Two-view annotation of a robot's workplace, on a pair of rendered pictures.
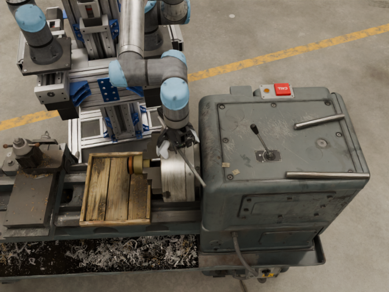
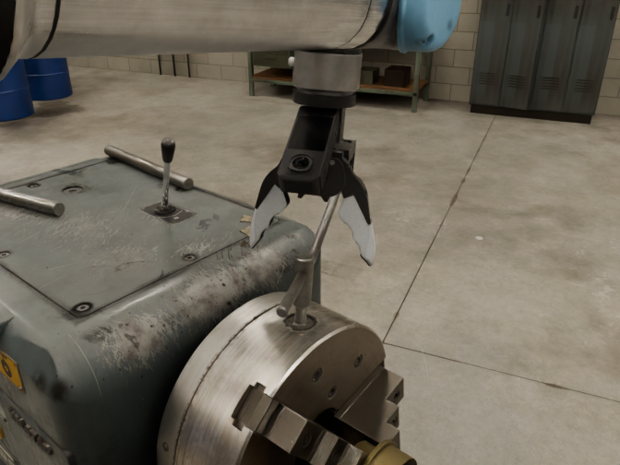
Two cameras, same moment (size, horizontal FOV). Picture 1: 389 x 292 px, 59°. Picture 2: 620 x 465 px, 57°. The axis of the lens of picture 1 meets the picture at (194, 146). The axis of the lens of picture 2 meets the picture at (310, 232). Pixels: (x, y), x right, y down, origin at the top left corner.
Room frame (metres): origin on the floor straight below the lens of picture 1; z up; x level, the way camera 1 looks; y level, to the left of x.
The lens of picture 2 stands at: (1.13, 0.47, 1.64)
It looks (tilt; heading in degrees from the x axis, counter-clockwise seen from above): 27 degrees down; 222
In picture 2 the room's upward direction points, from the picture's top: straight up
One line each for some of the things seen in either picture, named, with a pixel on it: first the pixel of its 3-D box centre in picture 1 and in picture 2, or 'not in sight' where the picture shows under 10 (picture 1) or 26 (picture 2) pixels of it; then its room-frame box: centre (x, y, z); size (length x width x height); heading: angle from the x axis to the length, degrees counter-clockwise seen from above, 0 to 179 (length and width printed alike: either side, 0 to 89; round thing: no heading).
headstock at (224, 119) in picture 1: (270, 158); (107, 326); (0.77, -0.32, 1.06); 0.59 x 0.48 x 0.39; 93
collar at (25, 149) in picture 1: (21, 145); not in sight; (0.79, 0.71, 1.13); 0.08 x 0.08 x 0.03
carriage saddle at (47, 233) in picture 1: (28, 189); not in sight; (0.71, 0.75, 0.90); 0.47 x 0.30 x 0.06; 3
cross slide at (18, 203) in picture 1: (35, 180); not in sight; (0.73, 0.71, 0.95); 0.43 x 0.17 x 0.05; 3
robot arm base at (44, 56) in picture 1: (43, 46); not in sight; (1.30, 0.72, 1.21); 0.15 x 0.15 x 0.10
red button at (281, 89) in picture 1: (282, 90); not in sight; (0.98, -0.36, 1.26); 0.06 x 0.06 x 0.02; 3
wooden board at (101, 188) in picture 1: (118, 187); not in sight; (0.72, 0.35, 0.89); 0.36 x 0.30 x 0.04; 3
